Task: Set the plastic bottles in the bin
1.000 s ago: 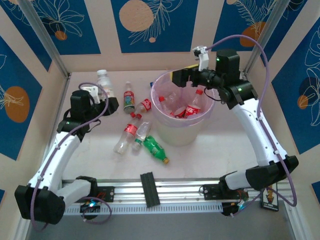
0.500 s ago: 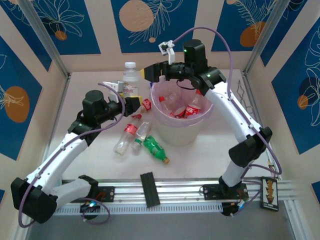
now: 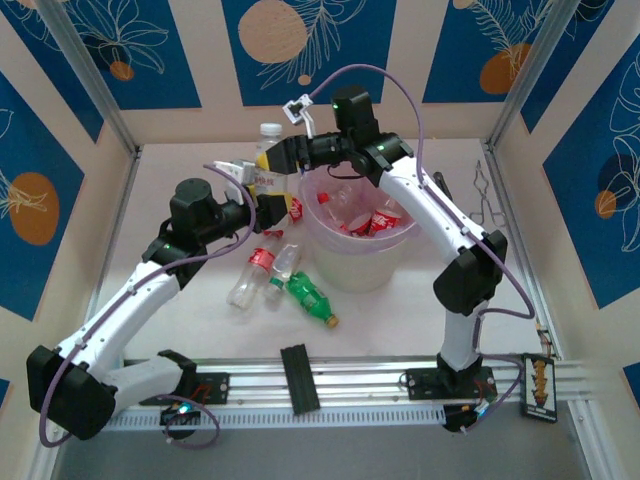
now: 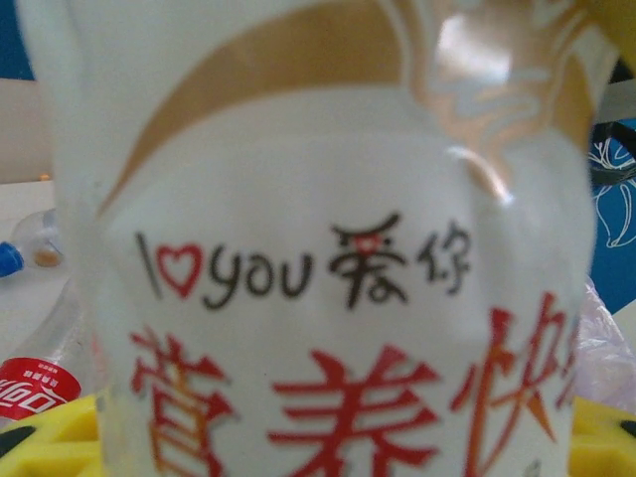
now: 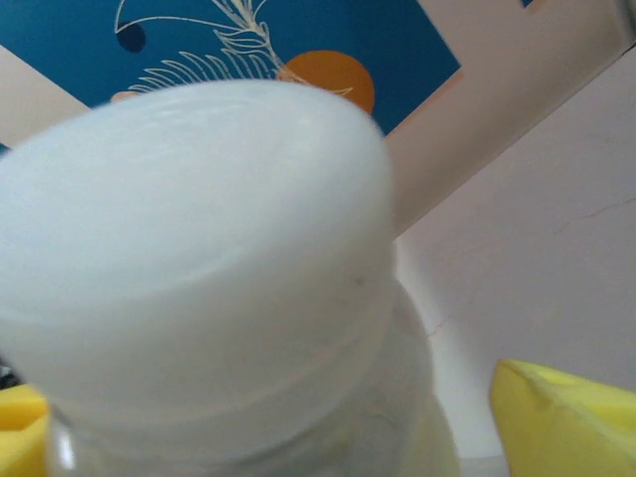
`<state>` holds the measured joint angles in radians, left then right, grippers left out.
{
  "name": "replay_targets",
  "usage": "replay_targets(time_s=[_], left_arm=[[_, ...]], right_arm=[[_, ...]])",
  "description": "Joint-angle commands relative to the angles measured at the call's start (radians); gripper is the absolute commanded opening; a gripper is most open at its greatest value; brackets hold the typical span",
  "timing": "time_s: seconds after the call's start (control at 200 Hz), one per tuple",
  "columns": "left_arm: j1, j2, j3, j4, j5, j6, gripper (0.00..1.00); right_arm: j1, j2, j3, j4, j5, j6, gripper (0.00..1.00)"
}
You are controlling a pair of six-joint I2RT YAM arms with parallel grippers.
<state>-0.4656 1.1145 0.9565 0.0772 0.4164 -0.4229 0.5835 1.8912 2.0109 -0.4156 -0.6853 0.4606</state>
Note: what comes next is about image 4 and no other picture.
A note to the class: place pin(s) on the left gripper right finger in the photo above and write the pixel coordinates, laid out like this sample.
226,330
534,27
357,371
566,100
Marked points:
606,442

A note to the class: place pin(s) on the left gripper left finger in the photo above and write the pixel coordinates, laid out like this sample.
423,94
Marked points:
54,442

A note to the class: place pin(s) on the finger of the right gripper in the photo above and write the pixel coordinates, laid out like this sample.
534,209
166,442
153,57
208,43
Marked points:
618,25

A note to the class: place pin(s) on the Coca-Cola bottle red label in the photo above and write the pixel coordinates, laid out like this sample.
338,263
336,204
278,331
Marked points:
30,392

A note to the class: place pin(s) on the small water bottle blue label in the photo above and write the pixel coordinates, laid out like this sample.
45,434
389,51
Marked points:
40,238

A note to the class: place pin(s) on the white milk drink bottle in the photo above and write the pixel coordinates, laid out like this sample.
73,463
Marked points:
323,199

